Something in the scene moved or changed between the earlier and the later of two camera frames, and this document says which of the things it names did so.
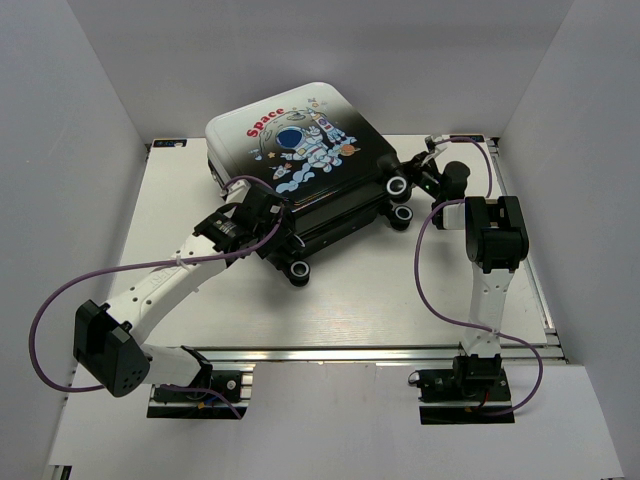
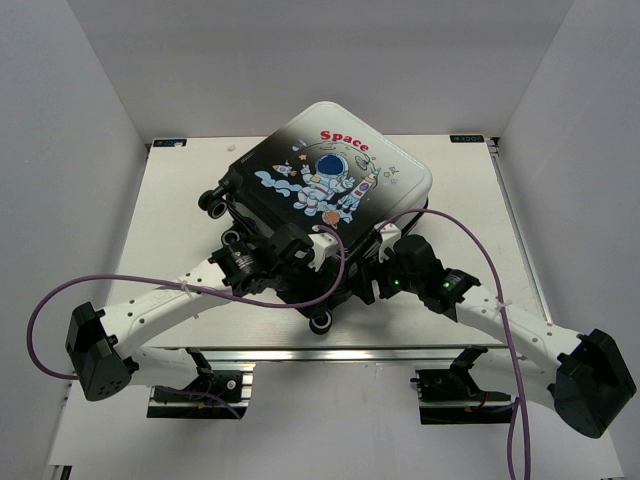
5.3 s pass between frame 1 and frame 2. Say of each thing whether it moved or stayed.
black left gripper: moved
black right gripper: moved
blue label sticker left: stayed
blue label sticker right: stayed
